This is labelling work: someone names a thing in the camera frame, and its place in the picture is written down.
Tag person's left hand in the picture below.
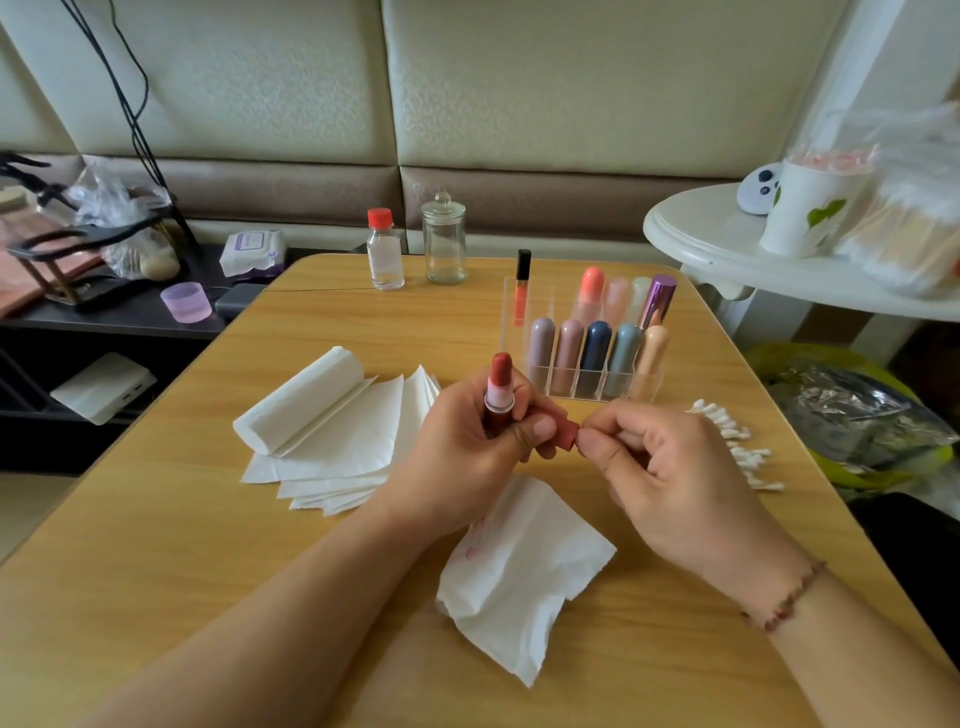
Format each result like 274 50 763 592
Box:
367 367 572 549

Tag person's right hand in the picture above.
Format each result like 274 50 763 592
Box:
577 397 819 617

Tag pile of cotton swabs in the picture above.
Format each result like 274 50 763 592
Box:
687 397 786 494

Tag red lipstick pink tube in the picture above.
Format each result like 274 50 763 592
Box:
483 352 521 437

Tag stack of white tissues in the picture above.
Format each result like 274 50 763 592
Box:
232 346 444 516

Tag white tissue sheet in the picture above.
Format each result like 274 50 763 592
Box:
436 474 618 689

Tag clear acrylic lipstick organizer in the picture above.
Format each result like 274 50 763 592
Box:
514 249 678 399

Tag person's right forearm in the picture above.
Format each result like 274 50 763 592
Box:
742 562 960 728

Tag person's left forearm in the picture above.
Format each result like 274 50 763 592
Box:
82 502 437 728

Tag yellow-green bin with bag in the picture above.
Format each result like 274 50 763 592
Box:
745 342 960 497

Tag glass jar with lid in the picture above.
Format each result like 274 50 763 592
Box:
420 189 468 285

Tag clear bottle red cap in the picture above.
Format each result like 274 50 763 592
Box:
366 207 407 291

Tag white round side table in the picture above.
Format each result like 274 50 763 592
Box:
643 183 960 324

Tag wet wipes pack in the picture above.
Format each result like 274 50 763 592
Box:
219 226 287 281

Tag white mug green leaf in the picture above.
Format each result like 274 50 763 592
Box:
759 145 879 260

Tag white panda figure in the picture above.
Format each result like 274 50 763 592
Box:
735 162 785 216

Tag small purple plastic cup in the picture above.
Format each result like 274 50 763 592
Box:
160 282 215 326

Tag black low shelf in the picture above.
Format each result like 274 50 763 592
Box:
0 240 362 474

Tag white power bank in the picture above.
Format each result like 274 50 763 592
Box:
49 352 158 426

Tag beige padded backrest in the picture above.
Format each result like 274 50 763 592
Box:
0 0 849 249

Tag crumpled clear plastic bag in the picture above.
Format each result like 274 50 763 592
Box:
72 162 185 282

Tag pink tray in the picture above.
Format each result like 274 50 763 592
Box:
0 210 107 320

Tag black clip tool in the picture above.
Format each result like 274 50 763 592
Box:
0 150 69 204

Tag thin wrist bracelet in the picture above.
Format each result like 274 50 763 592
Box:
742 559 828 633

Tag black cables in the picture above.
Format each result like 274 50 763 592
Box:
60 0 197 249

